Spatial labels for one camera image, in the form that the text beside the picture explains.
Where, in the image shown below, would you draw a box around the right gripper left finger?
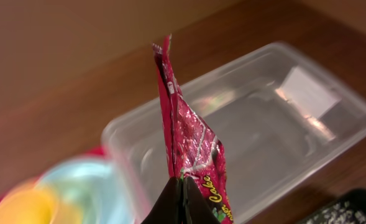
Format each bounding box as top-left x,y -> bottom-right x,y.
142,177 -> 182,224

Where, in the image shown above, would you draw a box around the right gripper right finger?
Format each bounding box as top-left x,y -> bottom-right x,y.
182,177 -> 220,224

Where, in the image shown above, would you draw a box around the red snack wrapper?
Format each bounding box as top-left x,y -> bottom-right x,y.
153,35 -> 234,224

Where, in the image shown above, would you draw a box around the rice food scraps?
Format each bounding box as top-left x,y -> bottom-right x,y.
301,201 -> 366,224

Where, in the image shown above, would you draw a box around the light blue plate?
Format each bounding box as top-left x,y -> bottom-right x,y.
39,157 -> 135,224

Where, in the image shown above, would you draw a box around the clear plastic bin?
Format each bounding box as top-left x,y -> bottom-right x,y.
102,42 -> 366,223

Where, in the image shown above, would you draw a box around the yellow plastic cup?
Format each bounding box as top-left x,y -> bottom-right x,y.
0,183 -> 84,224

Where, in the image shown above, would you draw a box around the black tray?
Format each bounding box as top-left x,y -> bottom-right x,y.
298,189 -> 366,224

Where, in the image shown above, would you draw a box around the red plastic tray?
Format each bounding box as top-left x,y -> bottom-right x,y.
0,146 -> 105,202

